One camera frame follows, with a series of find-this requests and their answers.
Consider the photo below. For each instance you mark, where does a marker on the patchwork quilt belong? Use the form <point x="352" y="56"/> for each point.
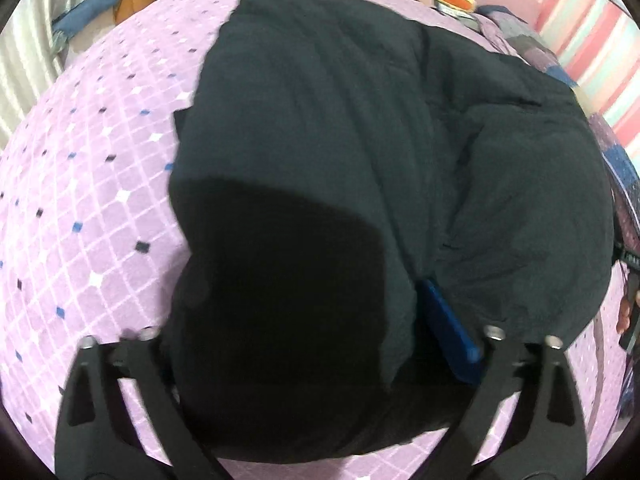
<point x="545" y="60"/>

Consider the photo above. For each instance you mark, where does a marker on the purple checked bed sheet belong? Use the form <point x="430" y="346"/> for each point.
<point x="100" y="160"/>

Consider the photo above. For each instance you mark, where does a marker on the white curtain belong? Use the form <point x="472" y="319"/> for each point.
<point x="30" y="70"/>

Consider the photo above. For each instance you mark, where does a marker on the person's right hand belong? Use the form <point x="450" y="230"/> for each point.
<point x="626" y="316"/>

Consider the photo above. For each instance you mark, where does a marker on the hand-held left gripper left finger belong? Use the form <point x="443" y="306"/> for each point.
<point x="145" y="385"/>

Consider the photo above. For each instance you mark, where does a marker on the blue cloth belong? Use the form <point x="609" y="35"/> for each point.
<point x="85" y="17"/>

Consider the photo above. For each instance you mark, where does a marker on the cardboard box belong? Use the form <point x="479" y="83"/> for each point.
<point x="137" y="0"/>

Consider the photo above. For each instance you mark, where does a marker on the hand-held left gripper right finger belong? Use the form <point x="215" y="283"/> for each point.
<point x="450" y="330"/>

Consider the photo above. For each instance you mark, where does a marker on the black jacket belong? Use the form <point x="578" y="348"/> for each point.
<point x="325" y="110"/>

